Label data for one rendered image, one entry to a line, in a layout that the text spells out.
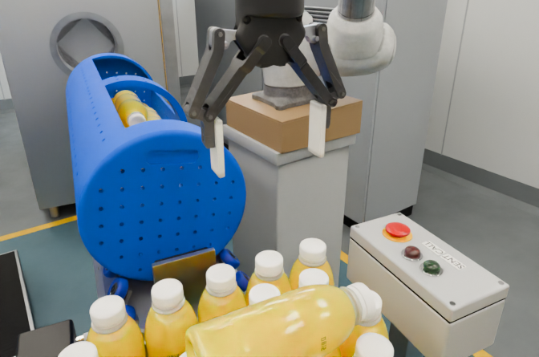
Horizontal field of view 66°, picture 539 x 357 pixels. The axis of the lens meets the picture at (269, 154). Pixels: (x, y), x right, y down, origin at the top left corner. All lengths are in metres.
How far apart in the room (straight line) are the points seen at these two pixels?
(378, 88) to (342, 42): 1.09
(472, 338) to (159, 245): 0.49
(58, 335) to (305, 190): 0.85
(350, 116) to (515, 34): 2.10
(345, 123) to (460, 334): 0.84
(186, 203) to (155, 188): 0.06
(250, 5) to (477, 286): 0.43
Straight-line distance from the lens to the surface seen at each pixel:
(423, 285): 0.57
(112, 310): 0.55
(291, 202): 1.30
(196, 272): 0.70
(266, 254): 0.60
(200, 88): 0.44
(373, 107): 2.29
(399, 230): 0.65
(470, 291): 0.59
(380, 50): 1.25
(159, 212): 0.72
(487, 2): 3.37
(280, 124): 1.15
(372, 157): 2.41
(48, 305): 2.39
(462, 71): 3.46
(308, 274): 0.57
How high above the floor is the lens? 1.45
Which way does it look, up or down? 23 degrees down
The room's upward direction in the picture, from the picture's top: straight up
